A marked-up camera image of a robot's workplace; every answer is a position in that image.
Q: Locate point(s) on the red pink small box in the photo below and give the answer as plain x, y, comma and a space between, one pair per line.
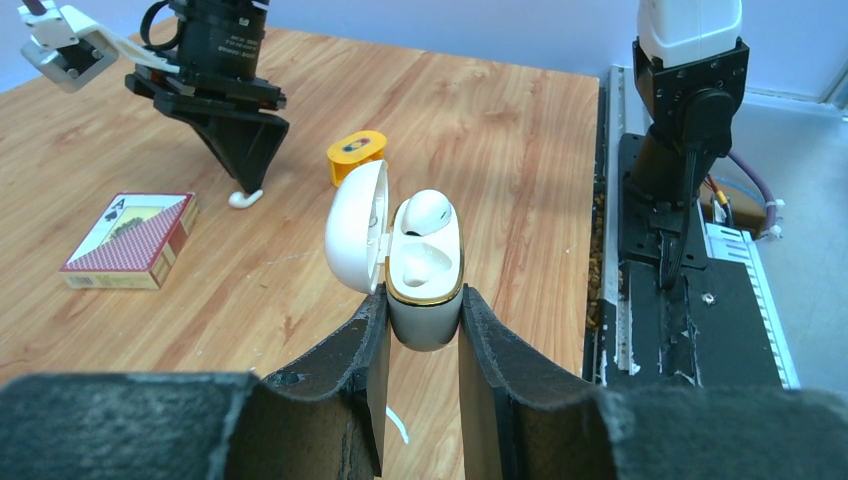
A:
134, 244

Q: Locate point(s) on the white earbud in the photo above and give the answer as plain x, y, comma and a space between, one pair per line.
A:
242, 200
426, 212

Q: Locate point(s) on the white earbud charging case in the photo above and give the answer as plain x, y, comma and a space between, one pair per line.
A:
423, 276

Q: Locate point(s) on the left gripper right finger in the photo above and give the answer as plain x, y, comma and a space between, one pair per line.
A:
525, 417

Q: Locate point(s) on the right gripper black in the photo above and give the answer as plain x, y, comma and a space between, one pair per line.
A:
242, 138

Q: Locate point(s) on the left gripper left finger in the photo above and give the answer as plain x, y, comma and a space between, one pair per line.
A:
322, 416

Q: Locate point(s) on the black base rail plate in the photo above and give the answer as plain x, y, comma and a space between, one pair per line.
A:
717, 327

